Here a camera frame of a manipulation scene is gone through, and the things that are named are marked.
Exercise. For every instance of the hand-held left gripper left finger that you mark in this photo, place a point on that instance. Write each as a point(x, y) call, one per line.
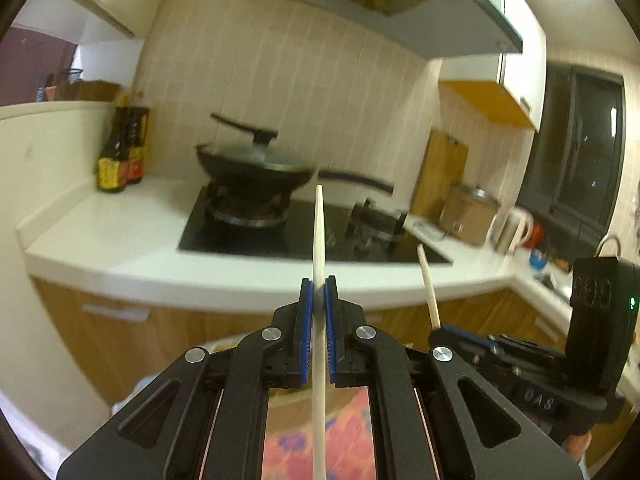
point(306, 340)

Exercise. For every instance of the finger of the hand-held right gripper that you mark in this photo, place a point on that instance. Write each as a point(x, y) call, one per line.
point(470, 336)
point(530, 349)

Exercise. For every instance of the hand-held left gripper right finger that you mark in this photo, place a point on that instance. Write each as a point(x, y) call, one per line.
point(330, 340)

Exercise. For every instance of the white chopstick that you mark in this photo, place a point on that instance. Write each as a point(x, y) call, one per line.
point(429, 285)
point(320, 240)

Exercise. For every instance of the person's right hand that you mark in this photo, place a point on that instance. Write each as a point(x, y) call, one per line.
point(577, 447)

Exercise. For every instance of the metal faucet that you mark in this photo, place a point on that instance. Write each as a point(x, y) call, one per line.
point(607, 245)

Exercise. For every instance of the blue bowl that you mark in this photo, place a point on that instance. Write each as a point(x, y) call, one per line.
point(538, 259)

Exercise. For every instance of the floral orange tablecloth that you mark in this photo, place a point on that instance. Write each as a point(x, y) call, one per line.
point(345, 435)

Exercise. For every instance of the red container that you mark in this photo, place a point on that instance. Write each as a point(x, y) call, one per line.
point(536, 235)

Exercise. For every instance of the white electric kettle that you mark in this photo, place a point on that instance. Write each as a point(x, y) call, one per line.
point(510, 230)

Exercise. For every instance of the beige rice cooker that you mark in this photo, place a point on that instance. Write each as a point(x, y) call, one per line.
point(467, 215)

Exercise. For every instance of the black gas stove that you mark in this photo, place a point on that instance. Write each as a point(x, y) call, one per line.
point(235, 237)

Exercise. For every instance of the wooden cutting board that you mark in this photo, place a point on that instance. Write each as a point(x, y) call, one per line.
point(440, 170)

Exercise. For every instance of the dark kitchen window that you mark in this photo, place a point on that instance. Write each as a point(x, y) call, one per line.
point(580, 150)

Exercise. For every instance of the black wok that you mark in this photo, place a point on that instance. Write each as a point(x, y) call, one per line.
point(250, 177)

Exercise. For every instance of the wooden kitchen base cabinet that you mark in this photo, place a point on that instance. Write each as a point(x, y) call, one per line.
point(100, 350)

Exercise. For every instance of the white kitchen countertop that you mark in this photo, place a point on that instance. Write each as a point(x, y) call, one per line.
point(125, 240)

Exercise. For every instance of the short dark sauce bottle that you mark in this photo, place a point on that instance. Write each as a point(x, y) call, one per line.
point(138, 150)

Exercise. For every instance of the tall dark sauce bottle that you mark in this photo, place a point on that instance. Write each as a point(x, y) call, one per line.
point(112, 160)

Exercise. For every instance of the grey range hood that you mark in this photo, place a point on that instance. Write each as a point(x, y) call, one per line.
point(400, 20)

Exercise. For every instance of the brown tray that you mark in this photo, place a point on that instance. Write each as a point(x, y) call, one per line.
point(97, 91)

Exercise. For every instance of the white and yellow wall cabinet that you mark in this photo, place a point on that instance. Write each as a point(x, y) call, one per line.
point(520, 60)

